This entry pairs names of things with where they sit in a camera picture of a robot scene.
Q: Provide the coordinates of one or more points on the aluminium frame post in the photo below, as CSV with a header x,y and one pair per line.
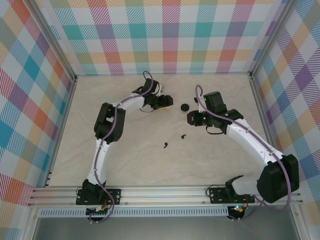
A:
x,y
53,37
272,37

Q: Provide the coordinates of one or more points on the black earbud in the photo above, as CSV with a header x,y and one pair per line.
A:
x,y
183,136
165,145

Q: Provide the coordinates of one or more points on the small circuit board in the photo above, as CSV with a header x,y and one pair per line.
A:
x,y
238,209
100,208

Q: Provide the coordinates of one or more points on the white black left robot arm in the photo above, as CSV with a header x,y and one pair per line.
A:
x,y
102,120

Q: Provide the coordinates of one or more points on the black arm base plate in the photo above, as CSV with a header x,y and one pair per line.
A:
x,y
217,196
115,196

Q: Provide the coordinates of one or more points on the black earbud charging case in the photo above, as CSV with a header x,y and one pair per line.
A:
x,y
184,107

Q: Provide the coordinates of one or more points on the wide aluminium mounting rail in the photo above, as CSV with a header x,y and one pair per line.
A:
x,y
162,195

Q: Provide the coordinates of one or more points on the aluminium frame rail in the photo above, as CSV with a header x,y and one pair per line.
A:
x,y
260,107
61,135

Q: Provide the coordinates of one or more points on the grey metal panel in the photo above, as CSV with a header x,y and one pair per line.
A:
x,y
162,230

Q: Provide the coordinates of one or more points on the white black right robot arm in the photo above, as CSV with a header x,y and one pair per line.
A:
x,y
250,140

